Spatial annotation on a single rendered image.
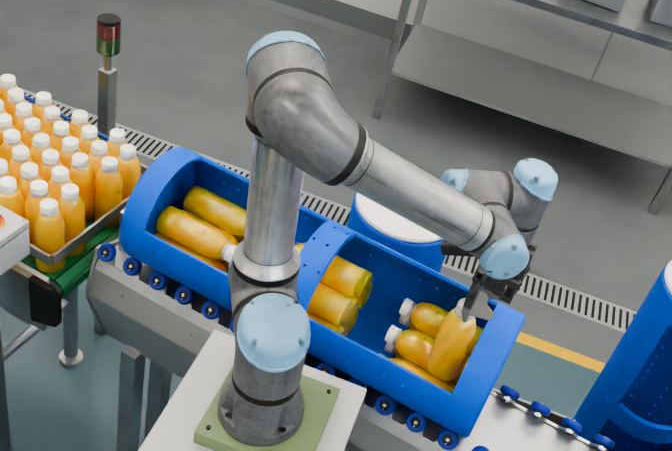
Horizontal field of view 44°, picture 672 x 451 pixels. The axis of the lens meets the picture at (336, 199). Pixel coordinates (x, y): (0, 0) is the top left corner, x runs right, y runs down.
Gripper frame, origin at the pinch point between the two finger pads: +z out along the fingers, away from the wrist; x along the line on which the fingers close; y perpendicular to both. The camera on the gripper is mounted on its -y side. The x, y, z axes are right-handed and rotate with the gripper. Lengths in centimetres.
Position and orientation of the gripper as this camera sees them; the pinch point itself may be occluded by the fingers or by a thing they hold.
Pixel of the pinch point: (467, 308)
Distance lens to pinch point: 166.5
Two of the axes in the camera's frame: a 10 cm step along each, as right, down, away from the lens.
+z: -1.9, 7.7, 6.1
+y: 8.7, 4.2, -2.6
